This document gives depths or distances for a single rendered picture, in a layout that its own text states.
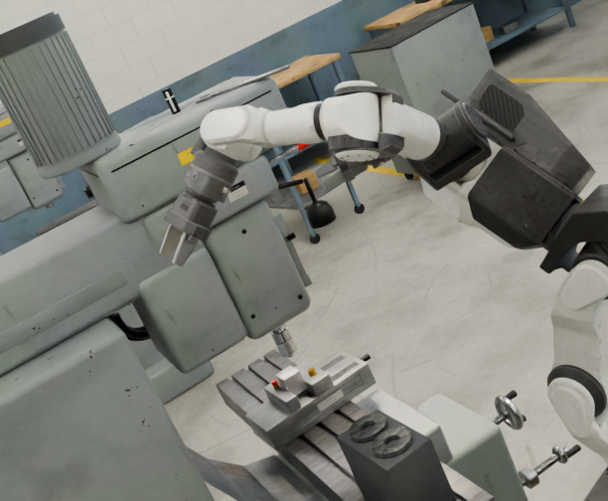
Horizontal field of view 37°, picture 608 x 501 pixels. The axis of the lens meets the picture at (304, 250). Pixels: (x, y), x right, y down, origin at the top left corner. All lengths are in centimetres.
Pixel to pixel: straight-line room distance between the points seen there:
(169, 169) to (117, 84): 678
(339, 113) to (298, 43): 786
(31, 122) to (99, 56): 675
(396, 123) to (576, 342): 75
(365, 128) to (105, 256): 76
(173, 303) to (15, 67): 63
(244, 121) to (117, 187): 49
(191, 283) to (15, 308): 40
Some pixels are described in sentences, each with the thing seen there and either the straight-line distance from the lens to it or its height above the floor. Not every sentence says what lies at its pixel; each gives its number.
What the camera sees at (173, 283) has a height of 156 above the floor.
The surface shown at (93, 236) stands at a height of 174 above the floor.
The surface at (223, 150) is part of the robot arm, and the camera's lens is 170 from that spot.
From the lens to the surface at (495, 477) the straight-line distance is 268.
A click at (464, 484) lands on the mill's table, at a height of 95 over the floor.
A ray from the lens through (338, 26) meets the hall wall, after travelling 963.
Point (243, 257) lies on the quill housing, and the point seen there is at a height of 152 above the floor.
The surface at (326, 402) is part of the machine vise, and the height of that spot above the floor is 99.
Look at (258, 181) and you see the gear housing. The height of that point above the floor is 168.
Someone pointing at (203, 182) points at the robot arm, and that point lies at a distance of 169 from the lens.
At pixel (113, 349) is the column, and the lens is 201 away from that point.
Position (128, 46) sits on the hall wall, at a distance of 888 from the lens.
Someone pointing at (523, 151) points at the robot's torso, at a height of 159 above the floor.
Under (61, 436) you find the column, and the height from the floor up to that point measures 142.
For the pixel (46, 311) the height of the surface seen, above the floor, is 165.
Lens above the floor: 220
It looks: 19 degrees down
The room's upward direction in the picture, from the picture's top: 24 degrees counter-clockwise
